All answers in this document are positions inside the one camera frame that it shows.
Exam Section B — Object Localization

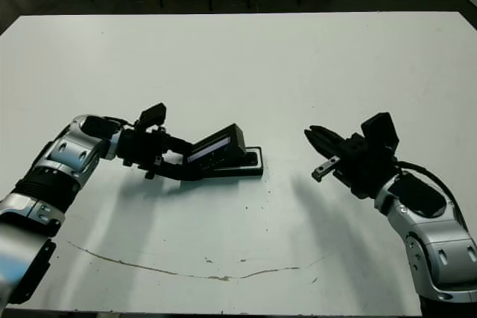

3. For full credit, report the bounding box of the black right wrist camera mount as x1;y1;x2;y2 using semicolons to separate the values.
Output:
359;111;399;152

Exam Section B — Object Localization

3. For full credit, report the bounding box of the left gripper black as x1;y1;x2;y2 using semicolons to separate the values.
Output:
117;127;209;182

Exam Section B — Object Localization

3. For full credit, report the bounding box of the black box lid shiny print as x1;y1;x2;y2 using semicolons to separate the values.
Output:
184;122;247;172

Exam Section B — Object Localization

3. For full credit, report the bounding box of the black box with white insert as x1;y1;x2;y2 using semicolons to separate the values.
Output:
208;145;266;180

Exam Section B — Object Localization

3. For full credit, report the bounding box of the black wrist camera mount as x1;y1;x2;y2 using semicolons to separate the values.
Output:
137;101;168;130
359;111;399;152

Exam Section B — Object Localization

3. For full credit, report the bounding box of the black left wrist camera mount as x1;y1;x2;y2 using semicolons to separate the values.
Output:
137;101;168;130

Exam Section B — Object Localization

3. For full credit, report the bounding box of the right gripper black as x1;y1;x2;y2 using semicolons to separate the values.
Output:
304;125;399;198

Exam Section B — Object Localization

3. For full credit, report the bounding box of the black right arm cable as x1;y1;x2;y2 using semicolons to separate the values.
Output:
396;160;460;209

